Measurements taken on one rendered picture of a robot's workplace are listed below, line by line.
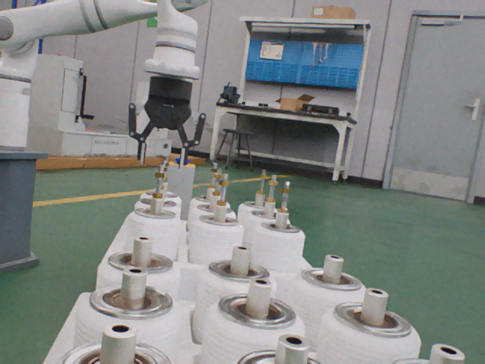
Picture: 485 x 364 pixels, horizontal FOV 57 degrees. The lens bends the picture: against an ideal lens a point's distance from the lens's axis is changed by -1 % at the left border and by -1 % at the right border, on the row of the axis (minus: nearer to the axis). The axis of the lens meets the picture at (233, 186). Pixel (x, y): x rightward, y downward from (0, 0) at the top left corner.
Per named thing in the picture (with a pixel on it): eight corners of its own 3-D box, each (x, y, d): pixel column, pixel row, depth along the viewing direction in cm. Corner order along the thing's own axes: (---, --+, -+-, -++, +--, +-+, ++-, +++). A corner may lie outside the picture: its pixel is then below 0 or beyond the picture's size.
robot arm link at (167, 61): (142, 71, 71) (147, 31, 70) (146, 78, 82) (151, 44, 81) (199, 80, 72) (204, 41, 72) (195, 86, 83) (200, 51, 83)
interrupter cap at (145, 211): (166, 222, 77) (167, 218, 77) (126, 214, 79) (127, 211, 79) (182, 216, 85) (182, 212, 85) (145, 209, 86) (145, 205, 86)
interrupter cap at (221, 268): (210, 282, 50) (211, 276, 50) (205, 262, 58) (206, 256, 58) (275, 287, 51) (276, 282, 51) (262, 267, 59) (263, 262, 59)
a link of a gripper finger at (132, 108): (136, 103, 80) (140, 136, 81) (126, 104, 80) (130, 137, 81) (135, 102, 77) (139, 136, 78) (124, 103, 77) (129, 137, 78)
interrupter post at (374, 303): (364, 327, 43) (370, 295, 43) (355, 317, 46) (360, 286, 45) (387, 329, 44) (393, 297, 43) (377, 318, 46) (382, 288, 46)
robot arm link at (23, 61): (8, 17, 114) (3, 85, 116) (-13, 7, 105) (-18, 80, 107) (43, 22, 114) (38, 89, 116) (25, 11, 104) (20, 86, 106)
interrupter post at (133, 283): (116, 309, 40) (120, 274, 39) (120, 299, 42) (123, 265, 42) (143, 311, 40) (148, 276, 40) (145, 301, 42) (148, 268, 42)
